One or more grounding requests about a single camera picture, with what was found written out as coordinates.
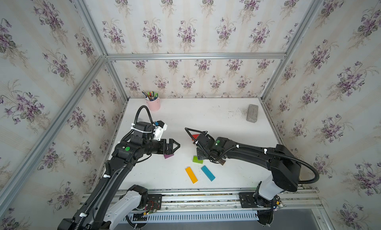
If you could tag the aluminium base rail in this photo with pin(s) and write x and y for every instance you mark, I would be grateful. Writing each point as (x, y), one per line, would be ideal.
(215, 205)

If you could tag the blue rectangular block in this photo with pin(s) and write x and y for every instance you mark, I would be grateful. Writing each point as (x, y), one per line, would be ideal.
(208, 173)

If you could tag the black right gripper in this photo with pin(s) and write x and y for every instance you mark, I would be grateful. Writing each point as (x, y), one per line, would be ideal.
(200, 155)

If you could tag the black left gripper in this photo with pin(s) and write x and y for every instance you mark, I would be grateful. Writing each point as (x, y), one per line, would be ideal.
(169, 149)

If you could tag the pink pen holder cup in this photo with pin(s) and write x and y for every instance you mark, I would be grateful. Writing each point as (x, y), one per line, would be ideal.
(153, 105)

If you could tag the grey board eraser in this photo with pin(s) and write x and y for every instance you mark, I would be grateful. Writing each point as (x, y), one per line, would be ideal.
(252, 113)

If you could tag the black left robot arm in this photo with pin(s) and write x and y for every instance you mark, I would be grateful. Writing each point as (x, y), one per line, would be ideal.
(98, 212)

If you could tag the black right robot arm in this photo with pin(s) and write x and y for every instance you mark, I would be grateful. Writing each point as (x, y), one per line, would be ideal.
(284, 168)

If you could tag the coloured pens in cup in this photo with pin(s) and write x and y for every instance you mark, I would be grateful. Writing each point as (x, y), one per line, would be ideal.
(150, 96)

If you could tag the green cube block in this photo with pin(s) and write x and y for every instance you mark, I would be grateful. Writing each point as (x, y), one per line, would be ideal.
(196, 160)

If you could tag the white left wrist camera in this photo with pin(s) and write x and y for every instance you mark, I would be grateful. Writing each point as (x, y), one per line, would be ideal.
(159, 128)

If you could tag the yellow rectangular block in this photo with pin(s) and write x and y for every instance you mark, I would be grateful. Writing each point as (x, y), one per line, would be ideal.
(191, 175)

